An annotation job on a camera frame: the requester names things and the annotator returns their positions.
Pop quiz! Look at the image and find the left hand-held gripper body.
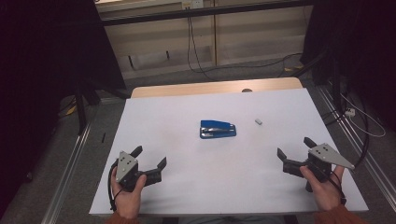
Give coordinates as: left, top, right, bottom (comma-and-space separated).
115, 150, 163, 192

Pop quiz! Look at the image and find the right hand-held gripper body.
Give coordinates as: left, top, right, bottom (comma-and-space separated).
282, 142, 356, 193

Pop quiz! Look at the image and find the blue stapler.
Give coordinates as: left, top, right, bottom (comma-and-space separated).
199, 119, 237, 140

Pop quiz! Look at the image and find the person's left hand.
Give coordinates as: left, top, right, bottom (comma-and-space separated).
110, 169, 148, 219

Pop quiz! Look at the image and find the person's right hand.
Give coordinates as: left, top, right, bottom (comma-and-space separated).
299, 164, 347, 213

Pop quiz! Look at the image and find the white table cover sheet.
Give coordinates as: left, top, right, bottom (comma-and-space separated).
89, 88, 369, 217

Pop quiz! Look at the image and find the black metal stand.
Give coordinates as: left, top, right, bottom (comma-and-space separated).
74, 77, 131, 136
291, 49, 344, 117

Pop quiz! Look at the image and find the wooden table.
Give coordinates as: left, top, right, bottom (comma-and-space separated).
130, 77, 304, 100

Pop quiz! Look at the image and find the black curtain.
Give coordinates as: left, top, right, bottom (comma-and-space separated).
300, 0, 396, 133
0, 0, 127, 218

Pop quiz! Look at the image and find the beige cabinet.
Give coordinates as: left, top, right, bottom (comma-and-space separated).
93, 0, 314, 80

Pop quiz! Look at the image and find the black horizontal bar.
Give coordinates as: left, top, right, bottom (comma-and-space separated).
99, 0, 314, 27

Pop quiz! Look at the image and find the left hand-held gripper black cable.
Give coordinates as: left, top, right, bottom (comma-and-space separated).
106, 159, 125, 213

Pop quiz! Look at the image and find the hand-held gripper black cable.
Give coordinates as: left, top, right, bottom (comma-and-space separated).
106, 159, 125, 213
329, 170, 347, 206

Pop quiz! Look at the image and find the right hand-held gripper black cable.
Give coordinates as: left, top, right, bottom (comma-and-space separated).
329, 170, 347, 206

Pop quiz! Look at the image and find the thick black cable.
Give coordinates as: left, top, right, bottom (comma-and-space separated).
322, 89, 372, 171

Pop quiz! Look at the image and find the aluminium floor rail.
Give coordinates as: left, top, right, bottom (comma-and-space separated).
41, 120, 93, 224
315, 85, 396, 203

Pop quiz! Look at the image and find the white cable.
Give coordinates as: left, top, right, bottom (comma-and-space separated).
340, 92, 388, 139

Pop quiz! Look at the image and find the black floor cable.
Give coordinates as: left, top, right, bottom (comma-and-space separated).
199, 51, 304, 77

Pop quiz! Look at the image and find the black hanging cable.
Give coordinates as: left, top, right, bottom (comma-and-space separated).
186, 7, 217, 82

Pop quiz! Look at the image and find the white wall socket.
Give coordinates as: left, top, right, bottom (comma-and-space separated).
181, 0, 205, 10

